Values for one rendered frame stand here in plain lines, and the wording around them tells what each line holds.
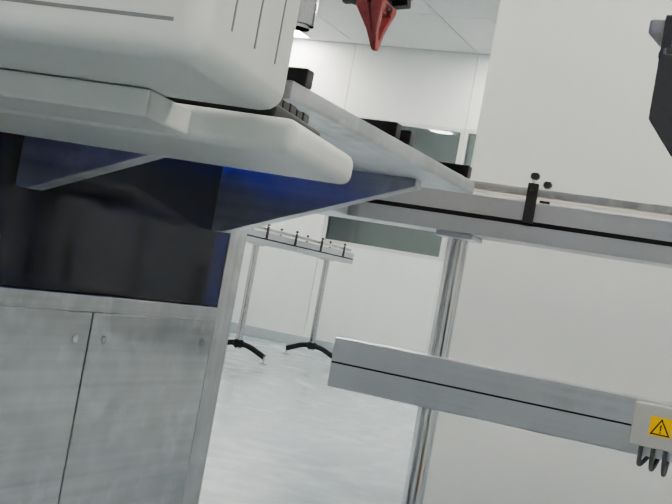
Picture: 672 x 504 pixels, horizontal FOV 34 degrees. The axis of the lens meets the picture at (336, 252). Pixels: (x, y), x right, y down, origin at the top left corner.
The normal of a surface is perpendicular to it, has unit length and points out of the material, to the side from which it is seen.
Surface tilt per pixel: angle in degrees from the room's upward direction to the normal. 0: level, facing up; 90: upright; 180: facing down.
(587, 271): 90
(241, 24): 90
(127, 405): 90
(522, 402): 90
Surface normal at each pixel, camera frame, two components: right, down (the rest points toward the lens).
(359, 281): -0.39, -0.09
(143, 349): 0.91, 0.15
